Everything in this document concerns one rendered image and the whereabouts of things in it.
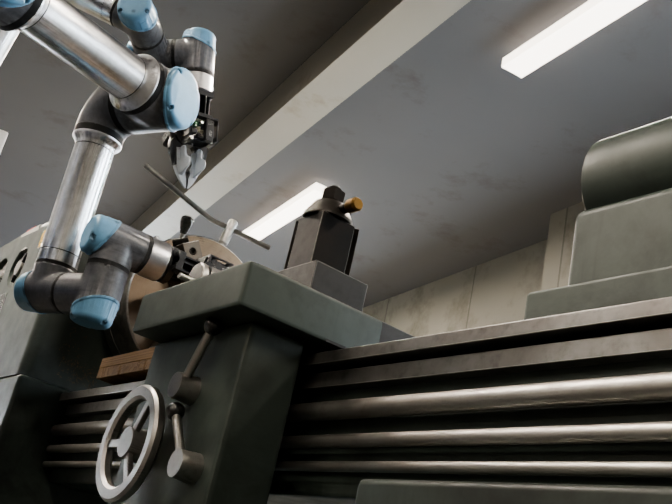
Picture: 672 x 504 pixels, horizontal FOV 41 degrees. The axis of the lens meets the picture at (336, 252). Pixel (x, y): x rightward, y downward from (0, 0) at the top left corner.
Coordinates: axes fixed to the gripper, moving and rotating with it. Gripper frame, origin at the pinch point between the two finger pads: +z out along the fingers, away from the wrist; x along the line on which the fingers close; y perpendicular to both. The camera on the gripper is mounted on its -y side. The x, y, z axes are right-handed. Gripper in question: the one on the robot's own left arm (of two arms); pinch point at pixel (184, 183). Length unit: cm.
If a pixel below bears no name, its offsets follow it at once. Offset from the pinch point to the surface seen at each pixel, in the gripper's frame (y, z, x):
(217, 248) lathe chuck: 4.0, 14.1, 6.9
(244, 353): 75, 47, -28
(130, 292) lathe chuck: 4.0, 26.6, -12.1
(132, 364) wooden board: 23, 43, -19
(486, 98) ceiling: -121, -128, 225
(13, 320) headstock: -29.4, 29.7, -24.1
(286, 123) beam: -203, -122, 159
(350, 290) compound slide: 66, 34, -5
